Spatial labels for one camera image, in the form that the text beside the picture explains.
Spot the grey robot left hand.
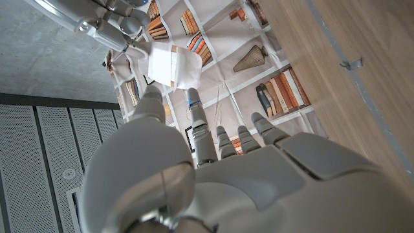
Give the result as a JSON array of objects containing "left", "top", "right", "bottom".
[{"left": 79, "top": 84, "right": 414, "bottom": 233}]

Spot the white bandage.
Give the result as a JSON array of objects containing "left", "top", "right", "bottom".
[{"left": 137, "top": 41, "right": 203, "bottom": 91}]

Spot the printed bookshelf backdrop cloth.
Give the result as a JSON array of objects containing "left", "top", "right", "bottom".
[{"left": 103, "top": 0, "right": 328, "bottom": 162}]

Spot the grey perforated metal panel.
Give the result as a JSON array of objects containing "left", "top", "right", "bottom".
[{"left": 0, "top": 93, "right": 131, "bottom": 233}]

